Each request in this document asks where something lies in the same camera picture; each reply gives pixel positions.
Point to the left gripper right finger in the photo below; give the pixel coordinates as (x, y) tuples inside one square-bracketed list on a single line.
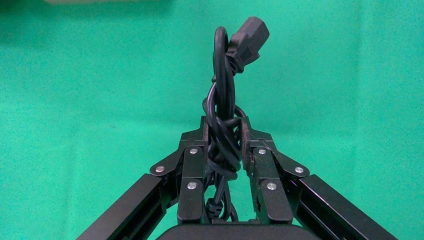
[(271, 198)]

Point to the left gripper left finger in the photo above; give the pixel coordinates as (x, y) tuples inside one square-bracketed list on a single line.
[(190, 185)]

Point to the green table cloth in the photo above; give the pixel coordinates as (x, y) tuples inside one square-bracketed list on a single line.
[(66, 99)]

